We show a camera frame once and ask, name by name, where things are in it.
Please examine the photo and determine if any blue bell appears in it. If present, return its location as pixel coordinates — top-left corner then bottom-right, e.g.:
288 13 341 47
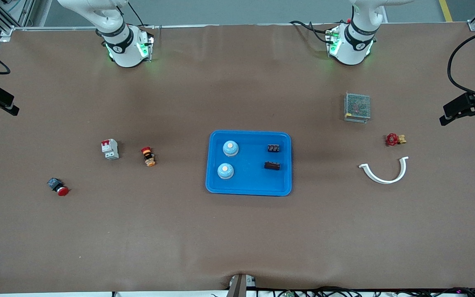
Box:
217 163 235 180
222 140 240 158

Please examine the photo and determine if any blue plastic tray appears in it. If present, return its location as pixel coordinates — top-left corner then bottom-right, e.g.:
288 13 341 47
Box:
205 130 292 197

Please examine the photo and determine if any white curved plastic clamp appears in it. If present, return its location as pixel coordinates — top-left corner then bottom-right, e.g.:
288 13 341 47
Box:
359 156 409 184

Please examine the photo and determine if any metal mesh power supply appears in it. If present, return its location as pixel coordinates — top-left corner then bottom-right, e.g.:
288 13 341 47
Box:
343 92 372 124

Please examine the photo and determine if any red push button black body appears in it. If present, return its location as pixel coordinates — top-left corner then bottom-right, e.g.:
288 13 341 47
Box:
47 177 70 197

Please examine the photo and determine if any red orange emergency stop button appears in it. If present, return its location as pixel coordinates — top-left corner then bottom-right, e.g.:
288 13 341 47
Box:
141 146 156 167

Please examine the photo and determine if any brown table mat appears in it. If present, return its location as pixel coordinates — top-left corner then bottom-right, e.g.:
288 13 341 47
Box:
0 23 475 294

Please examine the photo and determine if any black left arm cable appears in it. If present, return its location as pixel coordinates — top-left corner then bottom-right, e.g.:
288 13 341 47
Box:
447 26 475 99

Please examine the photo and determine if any red handle brass valve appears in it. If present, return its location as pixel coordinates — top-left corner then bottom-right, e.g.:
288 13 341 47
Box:
385 133 407 146

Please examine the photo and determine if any white circuit breaker red switch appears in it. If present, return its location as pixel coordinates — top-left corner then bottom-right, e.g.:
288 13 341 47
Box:
101 139 120 160

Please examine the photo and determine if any black right base cable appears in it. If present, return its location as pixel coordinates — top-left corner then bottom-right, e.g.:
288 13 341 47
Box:
128 0 155 29

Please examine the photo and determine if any black base cable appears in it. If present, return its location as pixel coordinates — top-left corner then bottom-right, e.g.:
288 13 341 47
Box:
290 20 332 44
128 0 155 29

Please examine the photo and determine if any black left base cable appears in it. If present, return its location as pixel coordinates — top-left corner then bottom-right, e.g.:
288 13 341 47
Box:
290 20 332 44

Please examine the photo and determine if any black floor cable bundle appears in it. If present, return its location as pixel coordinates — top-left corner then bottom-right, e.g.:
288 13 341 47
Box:
258 286 475 297

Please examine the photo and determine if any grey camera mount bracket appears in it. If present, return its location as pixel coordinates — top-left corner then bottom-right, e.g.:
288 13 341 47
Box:
226 273 257 297

